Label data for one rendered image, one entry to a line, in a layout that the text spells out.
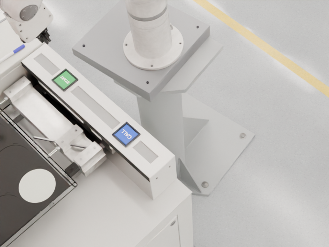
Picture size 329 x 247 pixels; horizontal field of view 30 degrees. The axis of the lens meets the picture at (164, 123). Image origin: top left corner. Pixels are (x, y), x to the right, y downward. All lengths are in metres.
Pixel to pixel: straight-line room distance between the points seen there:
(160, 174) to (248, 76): 1.38
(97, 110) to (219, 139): 1.10
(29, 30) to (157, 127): 0.77
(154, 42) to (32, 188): 0.55
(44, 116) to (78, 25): 1.40
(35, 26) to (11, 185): 0.44
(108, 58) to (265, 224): 1.04
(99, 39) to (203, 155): 0.91
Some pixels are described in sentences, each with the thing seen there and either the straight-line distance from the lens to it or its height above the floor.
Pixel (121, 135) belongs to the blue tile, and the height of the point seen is 0.96.
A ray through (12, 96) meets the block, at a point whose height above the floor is 0.91.
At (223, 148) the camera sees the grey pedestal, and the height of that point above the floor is 0.01.
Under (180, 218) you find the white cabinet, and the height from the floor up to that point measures 0.71.
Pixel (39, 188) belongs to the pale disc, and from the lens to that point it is 1.70.
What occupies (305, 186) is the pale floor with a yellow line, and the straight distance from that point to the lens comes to 2.68.
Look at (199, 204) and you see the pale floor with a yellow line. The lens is 2.61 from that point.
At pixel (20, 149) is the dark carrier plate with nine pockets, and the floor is 0.90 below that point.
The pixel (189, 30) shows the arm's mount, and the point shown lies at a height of 0.87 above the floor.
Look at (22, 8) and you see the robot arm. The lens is 1.42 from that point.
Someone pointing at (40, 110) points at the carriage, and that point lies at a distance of 1.85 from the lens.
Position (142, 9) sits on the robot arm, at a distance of 1.73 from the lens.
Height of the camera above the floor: 2.40
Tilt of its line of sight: 59 degrees down
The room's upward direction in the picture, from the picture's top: 6 degrees counter-clockwise
